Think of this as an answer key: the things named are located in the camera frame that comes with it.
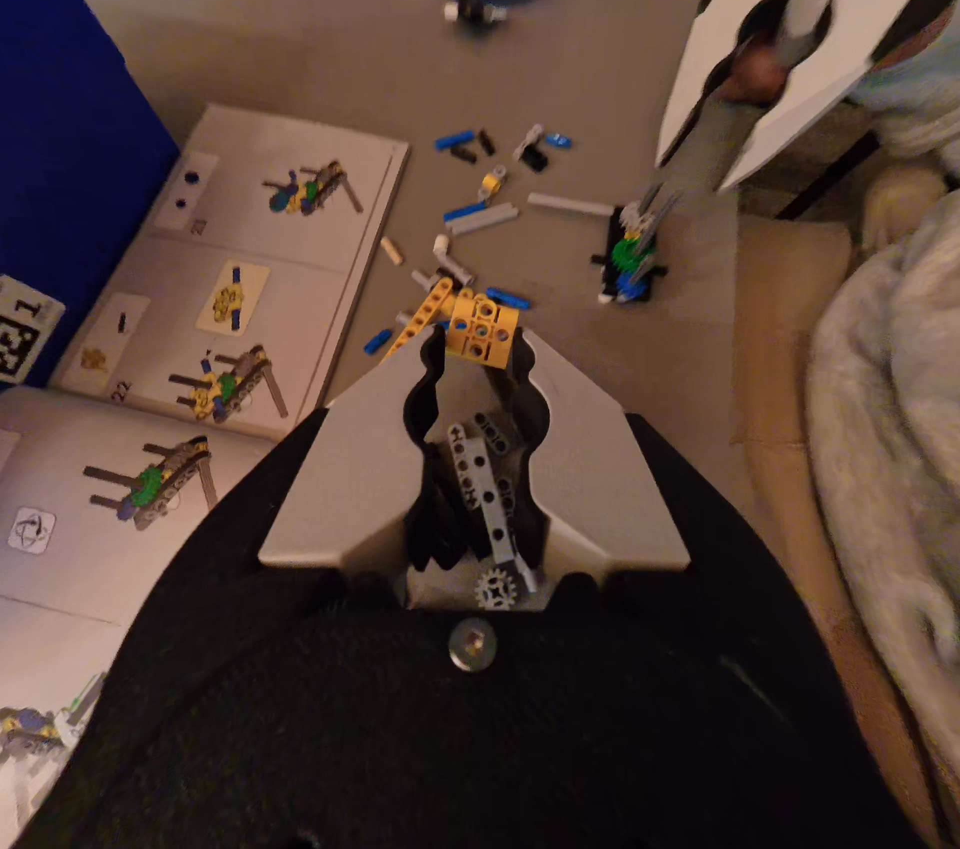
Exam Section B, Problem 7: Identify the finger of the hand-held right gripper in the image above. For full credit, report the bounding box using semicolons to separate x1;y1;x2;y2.
654;0;809;168
715;0;942;191

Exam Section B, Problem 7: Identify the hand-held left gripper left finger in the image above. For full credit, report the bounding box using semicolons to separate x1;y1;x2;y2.
256;326;447;575

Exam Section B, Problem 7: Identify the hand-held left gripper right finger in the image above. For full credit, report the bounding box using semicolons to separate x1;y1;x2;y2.
515;330;691;585

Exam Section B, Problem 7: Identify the yellow square lego block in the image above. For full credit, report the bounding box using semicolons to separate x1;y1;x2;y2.
444;287;521;367

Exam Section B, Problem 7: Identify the lego gear assembly with axles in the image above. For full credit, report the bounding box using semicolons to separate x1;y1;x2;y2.
589;180;678;304

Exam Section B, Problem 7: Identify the grey holed lego liftarm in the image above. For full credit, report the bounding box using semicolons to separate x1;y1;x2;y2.
445;420;537;591

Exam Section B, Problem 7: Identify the small grey lego gear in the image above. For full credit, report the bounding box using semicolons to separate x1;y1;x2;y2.
474;563;519;611

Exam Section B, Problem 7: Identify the long yellow lego beam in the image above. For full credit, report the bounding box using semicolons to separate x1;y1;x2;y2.
382;276;456;361

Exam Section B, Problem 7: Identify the long grey lego axle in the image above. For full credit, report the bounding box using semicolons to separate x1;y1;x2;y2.
526;191;615;217

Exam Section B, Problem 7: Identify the lego instruction booklet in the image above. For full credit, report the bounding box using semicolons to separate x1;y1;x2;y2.
0;102;411;842

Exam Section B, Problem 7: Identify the short grey lego axle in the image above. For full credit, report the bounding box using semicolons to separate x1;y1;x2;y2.
454;206;519;237
449;201;514;227

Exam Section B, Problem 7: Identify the black metal bar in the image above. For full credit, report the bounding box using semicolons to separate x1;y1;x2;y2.
776;128;881;219

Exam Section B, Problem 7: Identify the beige sofa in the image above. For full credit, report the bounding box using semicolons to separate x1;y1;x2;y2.
731;165;960;849

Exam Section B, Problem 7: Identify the grey fuzzy blanket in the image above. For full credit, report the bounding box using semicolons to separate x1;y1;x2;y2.
806;68;960;789

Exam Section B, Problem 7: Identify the white black patterned tag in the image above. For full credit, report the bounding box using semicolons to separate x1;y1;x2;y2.
0;272;67;385

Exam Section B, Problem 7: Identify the blue plastic box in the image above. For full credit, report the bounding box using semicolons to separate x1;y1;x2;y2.
0;0;181;388

